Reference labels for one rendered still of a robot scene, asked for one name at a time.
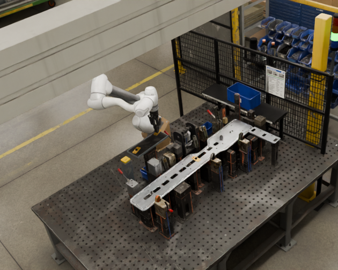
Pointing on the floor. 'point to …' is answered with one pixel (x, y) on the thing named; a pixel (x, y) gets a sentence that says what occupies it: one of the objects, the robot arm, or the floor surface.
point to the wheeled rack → (15, 7)
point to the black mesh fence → (257, 87)
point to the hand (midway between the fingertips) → (156, 128)
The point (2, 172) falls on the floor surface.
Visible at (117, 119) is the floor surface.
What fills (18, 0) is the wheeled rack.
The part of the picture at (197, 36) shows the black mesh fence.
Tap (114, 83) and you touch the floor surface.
